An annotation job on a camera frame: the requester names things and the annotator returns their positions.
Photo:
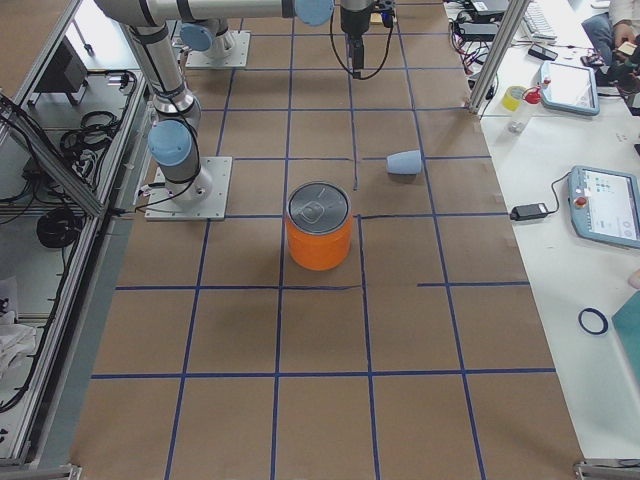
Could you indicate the black power adapter brick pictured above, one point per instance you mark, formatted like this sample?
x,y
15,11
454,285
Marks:
x,y
527,212

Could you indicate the teach pendant tablet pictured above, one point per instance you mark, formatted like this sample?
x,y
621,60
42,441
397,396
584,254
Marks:
x,y
604,205
569,88

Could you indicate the aluminium frame post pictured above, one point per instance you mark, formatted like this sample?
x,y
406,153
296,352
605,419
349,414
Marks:
x,y
509,25

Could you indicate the far teach pendant tablet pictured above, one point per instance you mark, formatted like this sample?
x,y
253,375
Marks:
x,y
569,88

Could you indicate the black smartphone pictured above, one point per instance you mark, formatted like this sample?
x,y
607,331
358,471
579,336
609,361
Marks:
x,y
542,53

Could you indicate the light blue plastic cup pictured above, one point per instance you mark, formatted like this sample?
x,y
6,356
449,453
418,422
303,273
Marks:
x,y
404,163

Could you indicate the yellow tape roll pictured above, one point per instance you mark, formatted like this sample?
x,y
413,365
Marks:
x,y
512,97

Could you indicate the orange canister with grey lid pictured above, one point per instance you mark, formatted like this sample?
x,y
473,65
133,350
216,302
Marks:
x,y
318,225

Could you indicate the clear bottle red cap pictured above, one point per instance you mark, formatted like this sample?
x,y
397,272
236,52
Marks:
x,y
531,99

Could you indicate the wooden cup tree stand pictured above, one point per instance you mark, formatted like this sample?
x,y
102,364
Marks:
x,y
378,17

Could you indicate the white crumpled cloth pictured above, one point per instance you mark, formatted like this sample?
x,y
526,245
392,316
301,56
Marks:
x,y
18,341

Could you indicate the teal board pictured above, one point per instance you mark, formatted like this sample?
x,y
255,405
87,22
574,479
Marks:
x,y
626,325

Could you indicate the near teach pendant tablet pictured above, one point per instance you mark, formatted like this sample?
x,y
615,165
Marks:
x,y
604,205

